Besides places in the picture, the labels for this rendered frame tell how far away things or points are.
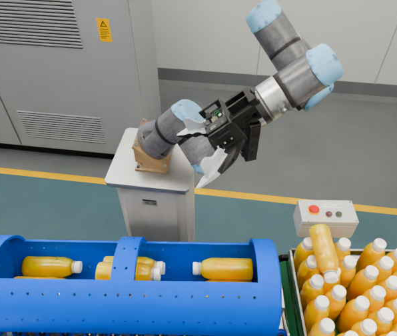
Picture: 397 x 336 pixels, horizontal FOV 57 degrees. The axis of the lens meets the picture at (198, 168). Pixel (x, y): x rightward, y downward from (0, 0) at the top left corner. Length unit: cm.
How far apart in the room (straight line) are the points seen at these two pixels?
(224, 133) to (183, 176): 69
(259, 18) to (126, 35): 164
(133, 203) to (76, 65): 137
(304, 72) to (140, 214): 102
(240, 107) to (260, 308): 58
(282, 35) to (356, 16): 290
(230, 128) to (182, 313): 57
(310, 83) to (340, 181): 244
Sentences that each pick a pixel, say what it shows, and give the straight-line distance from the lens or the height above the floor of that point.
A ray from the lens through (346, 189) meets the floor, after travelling 308.
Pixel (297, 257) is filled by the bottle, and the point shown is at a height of 101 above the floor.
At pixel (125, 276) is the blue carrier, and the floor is 123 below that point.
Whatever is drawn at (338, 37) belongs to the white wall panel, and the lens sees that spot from 376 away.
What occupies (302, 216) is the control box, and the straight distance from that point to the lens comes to 137.
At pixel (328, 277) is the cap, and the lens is 122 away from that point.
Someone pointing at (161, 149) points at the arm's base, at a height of 125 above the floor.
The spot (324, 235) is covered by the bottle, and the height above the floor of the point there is 115.
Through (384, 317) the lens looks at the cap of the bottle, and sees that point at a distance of 128.
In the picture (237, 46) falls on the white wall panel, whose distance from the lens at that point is 373.
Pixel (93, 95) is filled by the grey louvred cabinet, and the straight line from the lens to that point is 274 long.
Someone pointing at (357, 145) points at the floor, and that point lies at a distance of 350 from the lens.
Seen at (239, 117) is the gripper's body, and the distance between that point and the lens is 71.
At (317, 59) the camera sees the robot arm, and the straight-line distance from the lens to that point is 71.
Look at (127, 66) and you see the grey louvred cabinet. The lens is 251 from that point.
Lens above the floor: 216
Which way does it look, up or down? 46 degrees down
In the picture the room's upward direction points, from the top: straight up
